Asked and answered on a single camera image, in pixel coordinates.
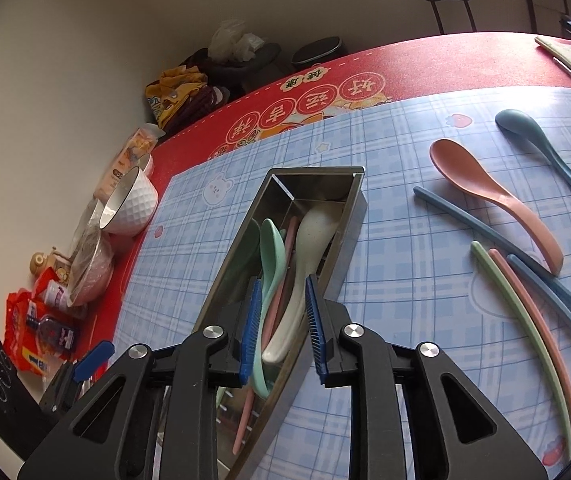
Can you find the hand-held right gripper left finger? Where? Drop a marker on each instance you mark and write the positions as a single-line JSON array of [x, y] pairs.
[[249, 340]]

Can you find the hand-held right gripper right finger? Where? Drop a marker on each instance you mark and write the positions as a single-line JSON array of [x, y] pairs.
[[318, 340]]

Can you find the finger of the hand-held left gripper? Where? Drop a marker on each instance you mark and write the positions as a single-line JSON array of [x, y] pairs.
[[58, 390], [93, 358]]

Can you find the green spoon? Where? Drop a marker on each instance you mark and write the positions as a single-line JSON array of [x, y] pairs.
[[271, 255]]

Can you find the pink chopstick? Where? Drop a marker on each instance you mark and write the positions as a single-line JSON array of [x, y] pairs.
[[288, 250], [530, 305]]

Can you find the white spoon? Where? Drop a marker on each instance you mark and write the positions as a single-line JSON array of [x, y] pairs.
[[315, 235]]

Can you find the perforated metal utensil tray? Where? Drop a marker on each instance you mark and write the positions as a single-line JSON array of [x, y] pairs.
[[348, 230]]

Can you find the blue chopstick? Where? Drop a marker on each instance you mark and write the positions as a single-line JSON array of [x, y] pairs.
[[555, 295], [465, 220]]

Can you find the green chopstick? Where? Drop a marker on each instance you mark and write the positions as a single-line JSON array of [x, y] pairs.
[[515, 310]]

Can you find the pink spoon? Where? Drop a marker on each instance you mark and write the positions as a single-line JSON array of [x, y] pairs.
[[455, 162]]

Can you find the blue spoon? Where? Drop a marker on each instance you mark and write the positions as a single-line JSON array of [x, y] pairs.
[[515, 122]]

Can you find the red snack bag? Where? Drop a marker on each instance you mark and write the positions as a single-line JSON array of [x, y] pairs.
[[20, 345]]

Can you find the small bottle with blue label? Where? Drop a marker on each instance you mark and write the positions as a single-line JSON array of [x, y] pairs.
[[53, 332]]

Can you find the small white bottle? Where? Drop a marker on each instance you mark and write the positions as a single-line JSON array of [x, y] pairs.
[[58, 295]]

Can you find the plastic-wrapped bowl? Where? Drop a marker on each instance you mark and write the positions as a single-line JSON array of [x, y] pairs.
[[85, 225], [93, 270]]

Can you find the blue checkered table mat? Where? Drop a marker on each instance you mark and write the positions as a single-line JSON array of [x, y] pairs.
[[415, 360]]

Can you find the small toy figure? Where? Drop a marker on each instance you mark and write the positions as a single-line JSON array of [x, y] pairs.
[[40, 262]]

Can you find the white textured bowl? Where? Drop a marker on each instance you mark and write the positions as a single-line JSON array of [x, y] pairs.
[[135, 205]]

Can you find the orange snack packet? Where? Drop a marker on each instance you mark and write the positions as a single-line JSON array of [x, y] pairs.
[[125, 160]]

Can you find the pile of clothes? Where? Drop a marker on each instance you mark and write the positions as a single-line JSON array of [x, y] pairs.
[[175, 85]]

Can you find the dark grey bin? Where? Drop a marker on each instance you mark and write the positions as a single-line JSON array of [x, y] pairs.
[[255, 70]]

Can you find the dark trash can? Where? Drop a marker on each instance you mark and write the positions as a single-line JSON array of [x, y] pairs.
[[318, 52]]

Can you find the red printed tablecloth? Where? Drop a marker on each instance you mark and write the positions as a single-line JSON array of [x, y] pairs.
[[415, 60]]

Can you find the clear plastic bag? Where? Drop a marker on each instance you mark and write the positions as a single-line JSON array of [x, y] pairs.
[[230, 40]]

